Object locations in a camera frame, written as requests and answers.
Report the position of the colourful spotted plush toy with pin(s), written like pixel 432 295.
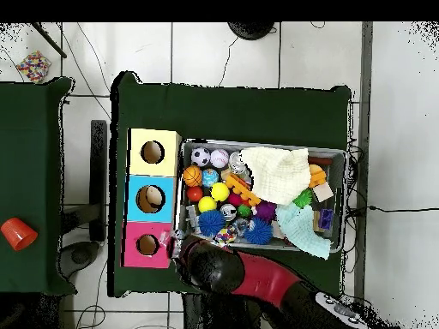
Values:
pixel 225 236

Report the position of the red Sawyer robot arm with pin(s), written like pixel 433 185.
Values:
pixel 260 277

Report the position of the small baseball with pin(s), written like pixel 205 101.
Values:
pixel 219 158

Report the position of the small yellow ball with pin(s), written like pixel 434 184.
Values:
pixel 207 203

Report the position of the shallow clear mesh bin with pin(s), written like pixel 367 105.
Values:
pixel 336 205

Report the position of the mint green cloth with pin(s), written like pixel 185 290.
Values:
pixel 298 226

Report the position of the globe print ball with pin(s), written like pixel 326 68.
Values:
pixel 210 177

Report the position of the green covered side table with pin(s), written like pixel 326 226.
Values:
pixel 27 171

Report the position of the blue spiky ball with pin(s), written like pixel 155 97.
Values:
pixel 211 223
pixel 258 231

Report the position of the dark green table cloth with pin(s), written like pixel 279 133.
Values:
pixel 233 110

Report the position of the cream waffle cloth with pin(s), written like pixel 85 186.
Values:
pixel 278 175

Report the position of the red cup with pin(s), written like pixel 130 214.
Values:
pixel 18 234

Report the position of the black round stand base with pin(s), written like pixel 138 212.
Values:
pixel 251 29

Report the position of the wooden box with three holes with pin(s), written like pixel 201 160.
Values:
pixel 151 184

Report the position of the small soccer ball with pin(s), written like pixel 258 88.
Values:
pixel 200 157

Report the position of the small orange basketball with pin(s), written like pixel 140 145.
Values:
pixel 193 176

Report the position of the large yellow ball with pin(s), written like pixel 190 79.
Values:
pixel 220 192

